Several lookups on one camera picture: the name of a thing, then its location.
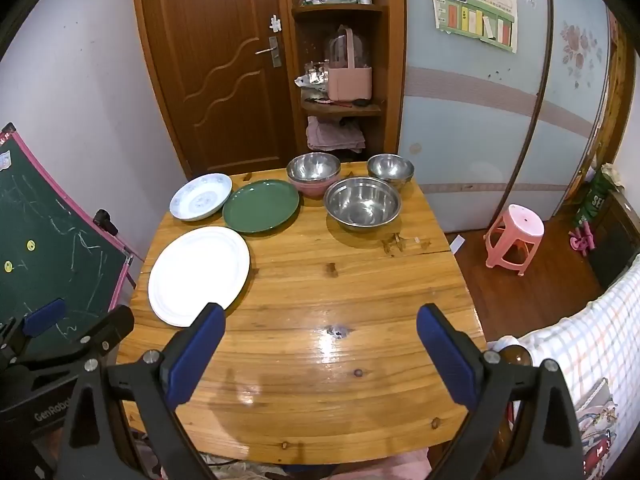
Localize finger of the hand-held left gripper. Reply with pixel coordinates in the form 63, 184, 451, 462
10, 305, 135, 392
0, 298, 67, 361

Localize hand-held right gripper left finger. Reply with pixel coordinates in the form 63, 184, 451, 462
55, 302, 227, 480

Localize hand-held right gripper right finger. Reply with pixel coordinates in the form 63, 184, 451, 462
416, 303, 586, 480

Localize white blue-patterned plate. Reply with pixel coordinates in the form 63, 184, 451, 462
169, 173, 233, 222

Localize green plate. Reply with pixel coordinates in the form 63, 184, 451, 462
222, 180, 301, 235

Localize large steel bowl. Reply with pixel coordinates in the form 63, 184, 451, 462
323, 177, 402, 233

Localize small steel bowl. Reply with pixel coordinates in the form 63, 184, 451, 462
367, 153, 415, 190

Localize pink steel bowl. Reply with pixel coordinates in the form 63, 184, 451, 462
286, 152, 342, 199

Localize black chalkboard clamp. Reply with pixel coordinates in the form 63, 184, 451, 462
92, 209, 120, 236

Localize pink plastic stool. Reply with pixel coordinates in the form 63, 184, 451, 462
483, 204, 545, 277

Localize chair with checked cloth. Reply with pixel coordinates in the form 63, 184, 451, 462
487, 255, 640, 480

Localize pink toy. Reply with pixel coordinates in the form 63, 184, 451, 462
568, 226, 596, 256

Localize green bag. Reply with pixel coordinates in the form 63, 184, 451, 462
575, 162, 623, 226

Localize pale blue sliding wardrobe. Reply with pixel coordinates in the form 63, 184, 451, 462
397, 0, 621, 233

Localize folded pink cloth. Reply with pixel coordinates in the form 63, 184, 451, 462
306, 116, 367, 153

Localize brown wooden door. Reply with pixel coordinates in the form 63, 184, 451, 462
131, 0, 296, 178

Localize wooden corner shelf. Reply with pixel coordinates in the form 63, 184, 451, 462
280, 0, 406, 163

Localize silver foil packets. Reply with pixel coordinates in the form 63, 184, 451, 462
295, 61, 331, 88

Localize brown wooden chair post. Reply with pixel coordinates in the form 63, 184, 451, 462
502, 344, 533, 367

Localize green chalkboard pink frame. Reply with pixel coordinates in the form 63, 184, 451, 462
0, 122, 146, 356

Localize pink basket with handle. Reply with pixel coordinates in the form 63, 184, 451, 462
325, 25, 374, 102

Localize metal door handle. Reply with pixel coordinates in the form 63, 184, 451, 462
255, 36, 282, 68

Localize wall poster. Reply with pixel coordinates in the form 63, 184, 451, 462
427, 0, 518, 54

